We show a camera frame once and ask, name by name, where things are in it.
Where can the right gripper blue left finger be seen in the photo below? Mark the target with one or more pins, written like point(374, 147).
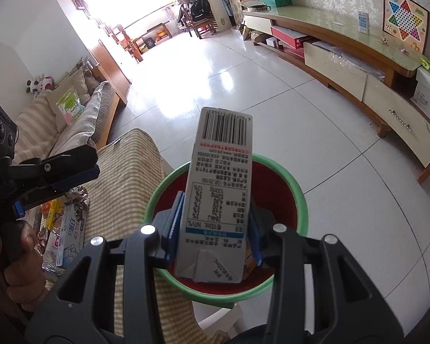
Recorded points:
point(108, 293)

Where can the small blue white card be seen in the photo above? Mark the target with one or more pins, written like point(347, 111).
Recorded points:
point(363, 23)

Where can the green white package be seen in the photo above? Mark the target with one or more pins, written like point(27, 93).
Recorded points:
point(70, 106)

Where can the chinese checkers board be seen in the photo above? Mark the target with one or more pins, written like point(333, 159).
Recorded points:
point(407, 21)

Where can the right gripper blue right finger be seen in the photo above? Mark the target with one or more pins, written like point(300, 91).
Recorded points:
point(320, 293)

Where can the green small box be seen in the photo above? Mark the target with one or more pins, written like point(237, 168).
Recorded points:
point(425, 63)

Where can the black backpack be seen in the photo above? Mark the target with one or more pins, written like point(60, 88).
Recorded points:
point(200, 10)

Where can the blue toothpaste box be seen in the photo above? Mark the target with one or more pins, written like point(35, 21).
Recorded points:
point(71, 240)

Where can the beige sofa pillow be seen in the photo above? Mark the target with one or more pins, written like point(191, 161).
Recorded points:
point(75, 81)

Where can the cow plush toy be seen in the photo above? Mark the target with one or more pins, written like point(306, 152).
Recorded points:
point(39, 84)

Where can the red flat box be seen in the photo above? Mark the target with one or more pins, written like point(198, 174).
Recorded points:
point(290, 37)

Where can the red bin with green rim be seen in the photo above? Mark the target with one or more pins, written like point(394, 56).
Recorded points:
point(273, 189)

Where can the striped beige sofa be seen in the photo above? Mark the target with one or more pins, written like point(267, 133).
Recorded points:
point(43, 131)

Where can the wooden TV cabinet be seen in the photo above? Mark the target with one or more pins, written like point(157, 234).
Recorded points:
point(370, 70)

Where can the person left hand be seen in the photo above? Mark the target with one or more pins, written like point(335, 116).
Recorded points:
point(23, 285)

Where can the wooden chair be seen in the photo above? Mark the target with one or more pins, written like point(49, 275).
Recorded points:
point(200, 28)

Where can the white blue milk carton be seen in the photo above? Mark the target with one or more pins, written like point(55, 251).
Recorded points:
point(214, 222)

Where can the yellow juice box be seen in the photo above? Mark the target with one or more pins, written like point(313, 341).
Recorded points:
point(56, 209)

